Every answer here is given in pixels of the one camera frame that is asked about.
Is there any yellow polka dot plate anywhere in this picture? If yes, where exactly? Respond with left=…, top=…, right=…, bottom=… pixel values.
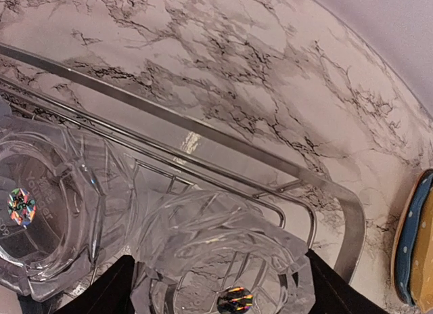
left=410, top=188, right=432, bottom=313

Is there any blue polka dot plate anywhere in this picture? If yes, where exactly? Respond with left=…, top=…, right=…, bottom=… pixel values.
left=394, top=173, right=433, bottom=307

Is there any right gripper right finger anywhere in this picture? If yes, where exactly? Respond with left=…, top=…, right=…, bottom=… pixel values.
left=306, top=249, right=388, bottom=314

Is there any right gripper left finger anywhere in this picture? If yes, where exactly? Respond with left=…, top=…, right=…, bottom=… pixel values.
left=55, top=255, right=135, bottom=314

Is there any clear drinking glass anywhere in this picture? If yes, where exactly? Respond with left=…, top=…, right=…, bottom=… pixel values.
left=1, top=115, right=147, bottom=301
left=131, top=191, right=315, bottom=313

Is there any metal wire dish rack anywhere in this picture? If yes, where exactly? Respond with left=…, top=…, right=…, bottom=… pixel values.
left=1, top=43, right=366, bottom=283

